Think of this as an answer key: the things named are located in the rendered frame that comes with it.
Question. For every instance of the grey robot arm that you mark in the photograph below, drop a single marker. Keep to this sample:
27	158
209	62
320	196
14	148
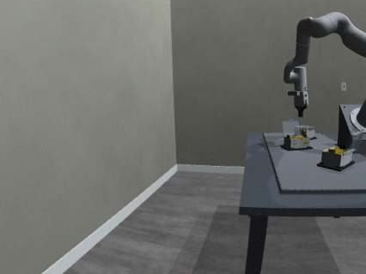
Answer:
352	37

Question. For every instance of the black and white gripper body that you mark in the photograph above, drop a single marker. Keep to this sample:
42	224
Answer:
300	100

